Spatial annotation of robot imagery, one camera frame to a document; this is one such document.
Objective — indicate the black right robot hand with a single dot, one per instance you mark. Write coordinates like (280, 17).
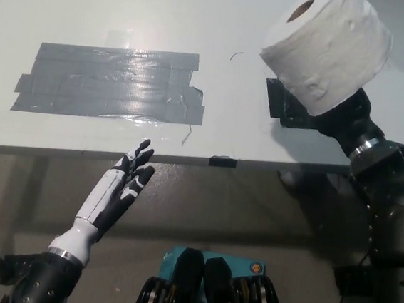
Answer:
(351, 123)

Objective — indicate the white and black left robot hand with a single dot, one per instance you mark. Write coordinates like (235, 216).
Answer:
(100, 206)

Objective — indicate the white toilet paper roll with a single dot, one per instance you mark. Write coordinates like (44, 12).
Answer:
(326, 52)

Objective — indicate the black ribbed left robot block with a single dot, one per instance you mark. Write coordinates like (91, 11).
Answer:
(186, 275)

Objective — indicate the black ribbed robot block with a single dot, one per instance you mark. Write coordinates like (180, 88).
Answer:
(221, 286)
(186, 275)

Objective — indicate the black ribbed right robot block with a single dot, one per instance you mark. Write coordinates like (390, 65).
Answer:
(221, 286)

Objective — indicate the teal robot body box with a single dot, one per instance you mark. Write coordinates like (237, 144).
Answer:
(241, 264)

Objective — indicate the black tape square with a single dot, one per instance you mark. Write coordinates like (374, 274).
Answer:
(281, 105)

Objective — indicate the white shoe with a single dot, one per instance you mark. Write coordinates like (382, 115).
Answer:
(289, 179)

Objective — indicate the small black tape piece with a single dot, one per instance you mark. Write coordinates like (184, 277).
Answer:
(222, 161)

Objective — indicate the grey duct tape patch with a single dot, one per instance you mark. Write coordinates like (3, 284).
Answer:
(112, 83)

